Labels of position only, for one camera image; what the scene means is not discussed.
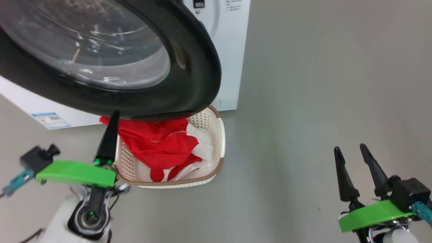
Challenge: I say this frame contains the cream perforated laundry basket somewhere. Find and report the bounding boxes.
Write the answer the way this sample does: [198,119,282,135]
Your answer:
[113,105,226,189]

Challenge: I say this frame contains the black round washer door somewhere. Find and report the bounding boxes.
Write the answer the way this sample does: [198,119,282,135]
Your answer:
[0,0,222,119]

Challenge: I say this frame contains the red and white garment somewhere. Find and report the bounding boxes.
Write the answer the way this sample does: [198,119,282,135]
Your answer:
[99,116,214,182]

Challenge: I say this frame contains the white front-load washing machine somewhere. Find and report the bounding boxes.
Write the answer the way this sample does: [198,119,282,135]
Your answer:
[0,0,251,130]

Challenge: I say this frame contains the teal right camera connector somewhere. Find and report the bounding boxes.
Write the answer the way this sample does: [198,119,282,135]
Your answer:
[412,201,432,225]

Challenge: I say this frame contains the blue energy label sticker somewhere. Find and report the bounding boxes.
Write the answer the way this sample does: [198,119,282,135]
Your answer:
[31,112,72,130]

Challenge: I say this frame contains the teal left camera connector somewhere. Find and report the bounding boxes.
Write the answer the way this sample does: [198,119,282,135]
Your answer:
[1,168,35,197]

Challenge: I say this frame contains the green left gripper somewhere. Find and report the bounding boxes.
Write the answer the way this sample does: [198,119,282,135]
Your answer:
[35,110,121,188]

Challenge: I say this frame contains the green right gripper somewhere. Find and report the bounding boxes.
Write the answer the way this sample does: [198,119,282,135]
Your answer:
[333,143,416,234]

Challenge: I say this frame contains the teal camera connector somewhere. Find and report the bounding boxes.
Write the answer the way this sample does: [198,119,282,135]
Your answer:
[412,201,432,225]
[1,168,35,197]

